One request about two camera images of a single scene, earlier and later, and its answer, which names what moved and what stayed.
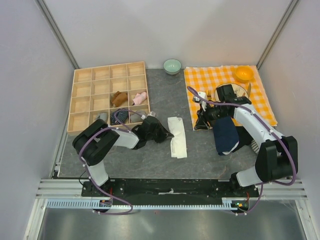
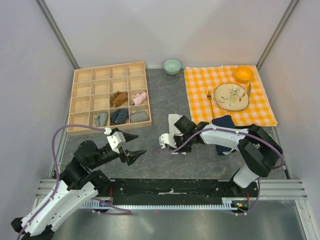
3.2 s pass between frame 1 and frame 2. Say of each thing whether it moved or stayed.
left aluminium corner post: stayed
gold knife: stayed
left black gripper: moved
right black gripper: moved
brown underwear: stayed
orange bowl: stayed
